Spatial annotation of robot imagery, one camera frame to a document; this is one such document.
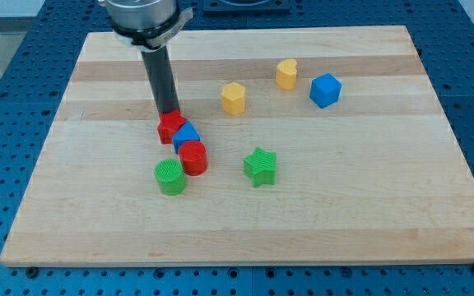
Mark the wooden board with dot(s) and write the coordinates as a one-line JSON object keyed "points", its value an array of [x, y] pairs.
{"points": [[377, 178]]}

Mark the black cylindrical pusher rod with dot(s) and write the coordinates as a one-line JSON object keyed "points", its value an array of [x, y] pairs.
{"points": [[161, 78]]}

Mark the green star block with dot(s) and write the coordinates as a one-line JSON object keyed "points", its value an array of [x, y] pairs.
{"points": [[261, 167]]}

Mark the green cylinder block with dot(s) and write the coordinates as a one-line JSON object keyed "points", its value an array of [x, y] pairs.
{"points": [[170, 176]]}

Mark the yellow hexagon block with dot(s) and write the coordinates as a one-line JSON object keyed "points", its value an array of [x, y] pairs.
{"points": [[233, 98]]}

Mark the red star block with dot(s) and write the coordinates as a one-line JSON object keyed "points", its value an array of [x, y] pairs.
{"points": [[169, 124]]}

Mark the blue cube block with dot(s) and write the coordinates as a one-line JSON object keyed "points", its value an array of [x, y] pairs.
{"points": [[325, 90]]}

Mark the blue triangle block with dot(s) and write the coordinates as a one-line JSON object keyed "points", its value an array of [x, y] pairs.
{"points": [[186, 132]]}

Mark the yellow heart block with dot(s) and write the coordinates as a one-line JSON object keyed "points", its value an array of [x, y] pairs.
{"points": [[286, 74]]}

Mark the red cylinder block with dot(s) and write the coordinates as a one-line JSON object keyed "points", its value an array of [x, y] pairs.
{"points": [[193, 157]]}

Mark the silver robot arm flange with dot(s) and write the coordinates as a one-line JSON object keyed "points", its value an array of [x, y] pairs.
{"points": [[147, 25]]}

